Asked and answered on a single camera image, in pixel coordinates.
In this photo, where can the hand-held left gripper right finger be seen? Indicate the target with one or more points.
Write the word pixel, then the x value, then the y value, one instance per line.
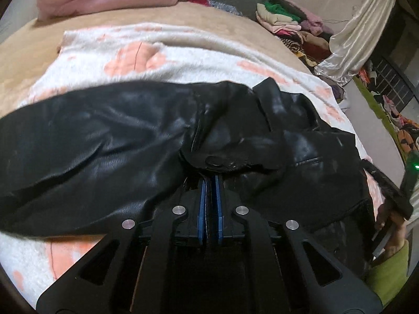
pixel 216 209

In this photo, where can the bed with tan sheet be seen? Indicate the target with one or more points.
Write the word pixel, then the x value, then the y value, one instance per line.
pixel 229 32

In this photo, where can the black leather jacket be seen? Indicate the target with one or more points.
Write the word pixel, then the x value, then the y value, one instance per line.
pixel 108 157

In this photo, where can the cream satin curtain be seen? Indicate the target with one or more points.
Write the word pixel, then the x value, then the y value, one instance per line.
pixel 360 29

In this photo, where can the black grid rack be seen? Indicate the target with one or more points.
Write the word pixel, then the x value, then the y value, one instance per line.
pixel 392 78

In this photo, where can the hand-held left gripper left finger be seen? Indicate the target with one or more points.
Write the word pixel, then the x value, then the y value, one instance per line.
pixel 203 209

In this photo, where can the white blanket with pink flowers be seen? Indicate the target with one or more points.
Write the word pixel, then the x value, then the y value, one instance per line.
pixel 183 62

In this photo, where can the small heap of dark clothes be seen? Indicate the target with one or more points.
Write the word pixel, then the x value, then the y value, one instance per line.
pixel 338 93

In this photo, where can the person's right forearm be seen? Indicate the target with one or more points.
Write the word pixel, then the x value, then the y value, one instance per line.
pixel 388 274

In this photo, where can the colourful clothes on ledge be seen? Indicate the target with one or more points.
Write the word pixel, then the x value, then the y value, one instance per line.
pixel 402 121

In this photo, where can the green covered ledge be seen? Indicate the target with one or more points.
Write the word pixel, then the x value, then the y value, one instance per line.
pixel 376 108

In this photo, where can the pile of folded clothes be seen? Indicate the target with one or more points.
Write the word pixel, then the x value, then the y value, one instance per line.
pixel 288 23

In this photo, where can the person's right hand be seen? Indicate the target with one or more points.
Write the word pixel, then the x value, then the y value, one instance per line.
pixel 398 232

